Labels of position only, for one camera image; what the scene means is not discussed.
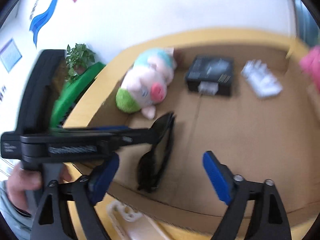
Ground brown cardboard box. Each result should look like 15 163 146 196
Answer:
86 43 320 230

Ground green chair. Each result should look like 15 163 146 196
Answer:
50 62 105 127

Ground black sunglasses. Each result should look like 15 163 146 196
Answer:
137 112 175 193

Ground white phone case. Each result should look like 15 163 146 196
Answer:
106 200 172 240

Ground green potted plant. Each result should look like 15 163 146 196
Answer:
66 43 95 82

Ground grey jacket sleeve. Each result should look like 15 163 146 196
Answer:
1 180 33 240

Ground pink bear plush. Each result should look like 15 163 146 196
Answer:
299 46 320 91

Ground large white phone stand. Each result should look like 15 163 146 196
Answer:
241 60 283 99

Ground person left hand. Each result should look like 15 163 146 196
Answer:
6 163 42 213

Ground pig plush green hat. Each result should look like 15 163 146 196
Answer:
116 48 177 120

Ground black charger box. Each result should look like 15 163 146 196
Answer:
185 55 234 97

